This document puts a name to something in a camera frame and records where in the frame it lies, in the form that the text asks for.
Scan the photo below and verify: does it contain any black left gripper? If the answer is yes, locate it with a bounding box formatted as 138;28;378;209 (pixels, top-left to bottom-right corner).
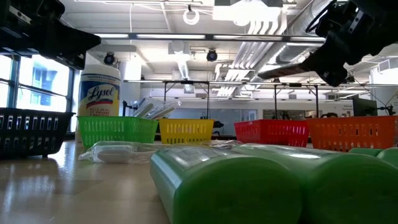
0;0;102;71

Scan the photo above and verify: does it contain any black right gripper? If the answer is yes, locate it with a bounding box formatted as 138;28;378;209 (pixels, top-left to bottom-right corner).
305;5;393;88

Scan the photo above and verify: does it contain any black comb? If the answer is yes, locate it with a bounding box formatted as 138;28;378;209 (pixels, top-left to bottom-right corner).
257;61;315;80

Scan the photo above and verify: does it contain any green travel shampoo bottle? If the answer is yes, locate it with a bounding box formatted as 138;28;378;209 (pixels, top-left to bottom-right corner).
348;147;398;169
149;145;303;224
231;143;398;224

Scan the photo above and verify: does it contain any yellow Lysol wipes canister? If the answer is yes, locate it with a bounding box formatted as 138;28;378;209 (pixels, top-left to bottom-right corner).
75;64;121;143

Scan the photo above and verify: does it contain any black background monitor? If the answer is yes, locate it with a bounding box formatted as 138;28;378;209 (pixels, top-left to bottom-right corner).
352;97;379;118

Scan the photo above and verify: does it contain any orange plastic basket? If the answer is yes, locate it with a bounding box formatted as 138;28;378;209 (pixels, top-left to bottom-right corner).
306;115;398;152

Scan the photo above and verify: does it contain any black plastic basket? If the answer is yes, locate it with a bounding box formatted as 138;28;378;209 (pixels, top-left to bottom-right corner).
0;107;76;159

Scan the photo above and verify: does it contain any red plastic basket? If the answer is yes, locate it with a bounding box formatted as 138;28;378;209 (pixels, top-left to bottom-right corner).
233;119;310;148

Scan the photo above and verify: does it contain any green plastic basket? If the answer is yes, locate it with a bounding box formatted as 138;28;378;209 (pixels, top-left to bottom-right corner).
76;115;160;149

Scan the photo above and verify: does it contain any long ceiling light bar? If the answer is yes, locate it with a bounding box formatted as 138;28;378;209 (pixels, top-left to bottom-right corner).
93;30;326;43

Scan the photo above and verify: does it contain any yellow plastic basket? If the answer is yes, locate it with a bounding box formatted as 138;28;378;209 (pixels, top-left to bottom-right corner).
158;118;216;145

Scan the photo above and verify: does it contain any black rig frame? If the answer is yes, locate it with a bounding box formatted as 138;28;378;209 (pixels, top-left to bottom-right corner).
272;82;320;119
162;80;210;119

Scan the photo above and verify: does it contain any silver ventilation duct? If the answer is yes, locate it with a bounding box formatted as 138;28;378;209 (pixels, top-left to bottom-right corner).
275;0;330;65

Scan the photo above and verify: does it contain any white ceiling ring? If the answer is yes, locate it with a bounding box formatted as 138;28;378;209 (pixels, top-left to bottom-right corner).
182;8;200;26

